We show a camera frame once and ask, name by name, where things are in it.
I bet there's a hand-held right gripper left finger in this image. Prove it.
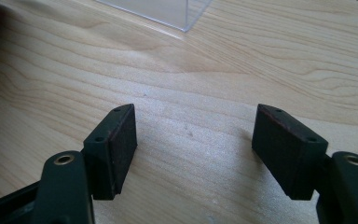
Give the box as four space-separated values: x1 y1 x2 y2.
82 103 138 201

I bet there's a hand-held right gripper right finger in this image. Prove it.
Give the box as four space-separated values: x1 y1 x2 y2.
251 103 329 202

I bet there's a clear plastic box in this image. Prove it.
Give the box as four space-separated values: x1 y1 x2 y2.
94 0 213 33

